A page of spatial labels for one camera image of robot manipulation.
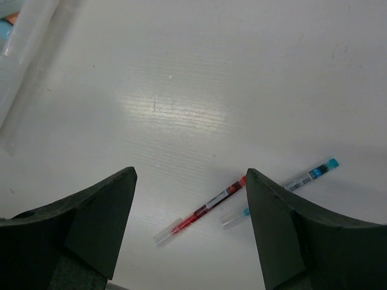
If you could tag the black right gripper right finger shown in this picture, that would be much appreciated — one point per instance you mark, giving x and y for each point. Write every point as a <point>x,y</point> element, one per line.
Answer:
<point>302,245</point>

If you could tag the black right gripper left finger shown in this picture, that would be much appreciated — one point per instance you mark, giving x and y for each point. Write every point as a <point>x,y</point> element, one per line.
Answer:
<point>73,243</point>

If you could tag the light blue gel pen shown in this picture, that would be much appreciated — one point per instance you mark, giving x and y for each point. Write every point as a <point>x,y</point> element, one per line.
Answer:
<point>242,213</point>

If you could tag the red gel pen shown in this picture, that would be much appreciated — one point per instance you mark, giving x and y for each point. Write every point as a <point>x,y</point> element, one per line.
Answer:
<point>172,231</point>

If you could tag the clear plastic organizer tray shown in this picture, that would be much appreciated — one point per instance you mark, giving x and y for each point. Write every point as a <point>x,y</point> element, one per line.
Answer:
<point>38,34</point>

